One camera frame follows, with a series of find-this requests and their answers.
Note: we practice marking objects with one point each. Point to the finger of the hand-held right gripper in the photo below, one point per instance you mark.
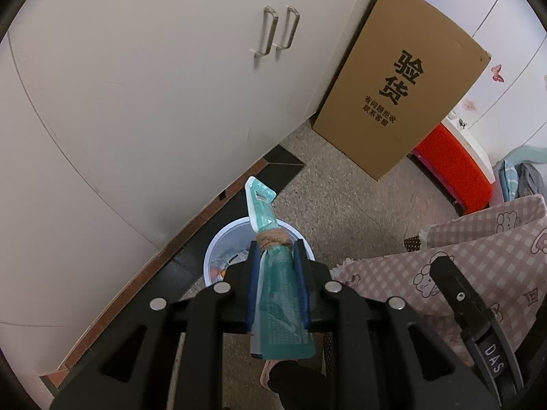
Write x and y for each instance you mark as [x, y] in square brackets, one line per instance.
[453, 286]

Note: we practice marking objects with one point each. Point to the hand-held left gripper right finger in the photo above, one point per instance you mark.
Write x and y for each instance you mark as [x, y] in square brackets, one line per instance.
[301, 284]

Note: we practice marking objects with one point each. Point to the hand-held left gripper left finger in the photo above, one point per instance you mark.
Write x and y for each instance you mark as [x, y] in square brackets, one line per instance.
[253, 284]

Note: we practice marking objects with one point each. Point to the teal pouch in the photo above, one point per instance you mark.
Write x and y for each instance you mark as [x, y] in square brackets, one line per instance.
[277, 307]

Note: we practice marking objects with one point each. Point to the white plastic bin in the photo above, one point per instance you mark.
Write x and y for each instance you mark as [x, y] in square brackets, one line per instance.
[226, 239]

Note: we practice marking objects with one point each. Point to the pink checked tablecloth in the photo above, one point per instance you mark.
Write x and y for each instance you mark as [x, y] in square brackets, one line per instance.
[491, 256]

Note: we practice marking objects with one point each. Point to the pink slipper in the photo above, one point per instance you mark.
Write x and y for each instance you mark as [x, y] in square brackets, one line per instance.
[267, 375]

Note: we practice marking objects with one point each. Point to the person's black pants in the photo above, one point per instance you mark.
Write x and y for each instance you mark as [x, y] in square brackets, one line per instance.
[299, 386]

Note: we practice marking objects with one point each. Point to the red storage box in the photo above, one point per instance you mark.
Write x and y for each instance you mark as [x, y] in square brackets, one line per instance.
[453, 166]

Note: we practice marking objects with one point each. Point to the folded clothes pile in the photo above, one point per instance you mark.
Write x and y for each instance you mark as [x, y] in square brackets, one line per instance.
[530, 179]

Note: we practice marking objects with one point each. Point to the faint pink butterfly sticker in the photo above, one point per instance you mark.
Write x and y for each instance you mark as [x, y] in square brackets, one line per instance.
[470, 106]

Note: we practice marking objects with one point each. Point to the white floor cabinet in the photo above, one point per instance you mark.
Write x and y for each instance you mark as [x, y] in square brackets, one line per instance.
[128, 94]

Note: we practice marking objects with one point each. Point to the large cardboard box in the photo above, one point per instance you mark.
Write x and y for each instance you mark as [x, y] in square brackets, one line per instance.
[427, 51]

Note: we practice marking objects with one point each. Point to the white wardrobe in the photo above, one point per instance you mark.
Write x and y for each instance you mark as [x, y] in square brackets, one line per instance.
[513, 51]

